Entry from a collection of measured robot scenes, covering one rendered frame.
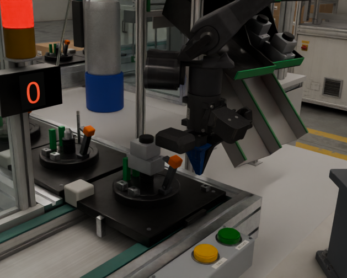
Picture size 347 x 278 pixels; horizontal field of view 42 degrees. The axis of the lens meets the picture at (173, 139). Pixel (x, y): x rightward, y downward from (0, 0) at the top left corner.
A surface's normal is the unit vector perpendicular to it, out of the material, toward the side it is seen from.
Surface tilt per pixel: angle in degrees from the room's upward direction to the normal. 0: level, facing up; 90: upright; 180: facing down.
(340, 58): 90
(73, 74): 90
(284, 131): 45
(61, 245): 0
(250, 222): 90
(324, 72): 90
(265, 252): 0
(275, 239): 0
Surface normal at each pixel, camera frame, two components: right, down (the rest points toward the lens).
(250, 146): 0.48, -0.46
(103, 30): 0.23, 0.35
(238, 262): 0.77, 0.25
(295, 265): 0.03, -0.94
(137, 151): -0.64, 0.25
